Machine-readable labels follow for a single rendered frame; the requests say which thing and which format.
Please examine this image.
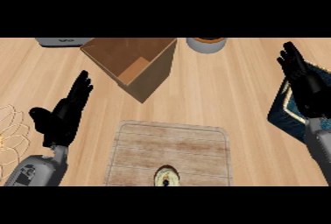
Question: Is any gold wire basket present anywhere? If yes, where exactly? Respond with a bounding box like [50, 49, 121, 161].
[0, 103, 33, 180]

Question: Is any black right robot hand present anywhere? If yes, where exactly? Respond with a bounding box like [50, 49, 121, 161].
[275, 41, 331, 119]

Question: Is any grey round pot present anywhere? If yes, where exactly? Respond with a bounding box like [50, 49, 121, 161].
[185, 38, 229, 54]

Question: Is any pale wooden cutting board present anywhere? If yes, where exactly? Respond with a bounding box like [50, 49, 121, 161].
[104, 119, 234, 187]

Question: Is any brown open box basket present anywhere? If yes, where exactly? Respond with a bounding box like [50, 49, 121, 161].
[78, 38, 179, 104]

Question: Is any grey flat appliance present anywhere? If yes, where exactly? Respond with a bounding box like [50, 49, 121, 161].
[34, 38, 96, 48]

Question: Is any dark blue gold-trimmed placemat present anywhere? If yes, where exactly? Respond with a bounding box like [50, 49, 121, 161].
[266, 60, 331, 144]

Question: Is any cream frosted cupcake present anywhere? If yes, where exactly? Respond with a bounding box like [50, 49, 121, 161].
[152, 164, 182, 187]

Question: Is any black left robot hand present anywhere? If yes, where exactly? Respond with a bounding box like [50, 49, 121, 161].
[28, 69, 95, 148]

